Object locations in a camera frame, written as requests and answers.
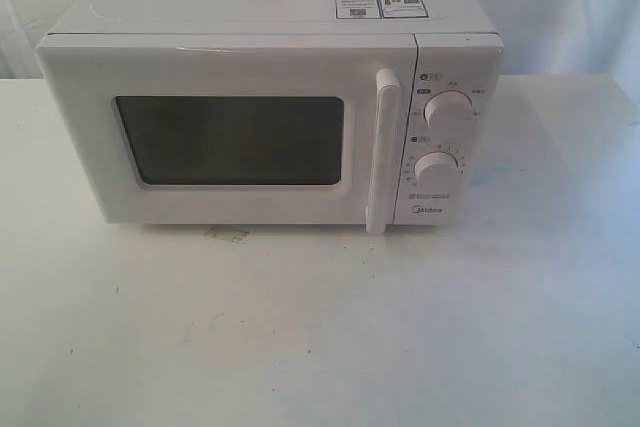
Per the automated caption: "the upper white control knob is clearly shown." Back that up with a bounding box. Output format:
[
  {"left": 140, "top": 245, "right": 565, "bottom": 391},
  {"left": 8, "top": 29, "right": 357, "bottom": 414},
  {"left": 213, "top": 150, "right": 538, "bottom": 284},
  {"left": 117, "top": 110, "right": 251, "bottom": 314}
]
[{"left": 424, "top": 90, "right": 474, "bottom": 130}]

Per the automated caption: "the white microwave oven body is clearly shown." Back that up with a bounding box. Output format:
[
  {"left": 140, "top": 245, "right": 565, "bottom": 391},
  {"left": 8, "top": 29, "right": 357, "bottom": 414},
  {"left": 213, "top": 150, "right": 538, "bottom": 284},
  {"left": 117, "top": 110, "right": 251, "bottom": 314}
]
[{"left": 40, "top": 0, "right": 504, "bottom": 227}]

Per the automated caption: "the right blue label sticker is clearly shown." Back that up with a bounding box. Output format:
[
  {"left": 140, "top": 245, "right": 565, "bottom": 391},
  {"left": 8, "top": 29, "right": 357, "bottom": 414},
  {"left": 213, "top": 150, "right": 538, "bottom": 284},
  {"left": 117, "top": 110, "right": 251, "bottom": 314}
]
[{"left": 378, "top": 0, "right": 429, "bottom": 19}]

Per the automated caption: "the white control knob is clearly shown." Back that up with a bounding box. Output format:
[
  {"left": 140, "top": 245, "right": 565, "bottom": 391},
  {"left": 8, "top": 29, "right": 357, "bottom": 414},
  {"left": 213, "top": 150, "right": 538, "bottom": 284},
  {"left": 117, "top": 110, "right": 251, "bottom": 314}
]
[
  {"left": 414, "top": 152, "right": 459, "bottom": 188},
  {"left": 424, "top": 90, "right": 474, "bottom": 130}
]

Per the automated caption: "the clear tape patch on table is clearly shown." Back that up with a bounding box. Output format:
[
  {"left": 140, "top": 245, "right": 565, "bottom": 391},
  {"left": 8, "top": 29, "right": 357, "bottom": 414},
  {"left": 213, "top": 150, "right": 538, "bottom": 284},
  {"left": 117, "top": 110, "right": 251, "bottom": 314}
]
[{"left": 203, "top": 226, "right": 250, "bottom": 243}]

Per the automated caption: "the white microwave door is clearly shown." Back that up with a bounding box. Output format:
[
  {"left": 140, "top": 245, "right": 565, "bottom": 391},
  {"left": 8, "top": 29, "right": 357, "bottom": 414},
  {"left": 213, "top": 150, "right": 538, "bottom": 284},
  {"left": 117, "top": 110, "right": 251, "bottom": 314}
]
[{"left": 36, "top": 34, "right": 417, "bottom": 233}]

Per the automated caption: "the lower white control knob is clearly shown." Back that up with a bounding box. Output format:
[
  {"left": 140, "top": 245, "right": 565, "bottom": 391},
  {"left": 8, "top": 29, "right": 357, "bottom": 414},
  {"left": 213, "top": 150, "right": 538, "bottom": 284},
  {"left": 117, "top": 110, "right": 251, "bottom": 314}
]
[{"left": 414, "top": 152, "right": 459, "bottom": 188}]

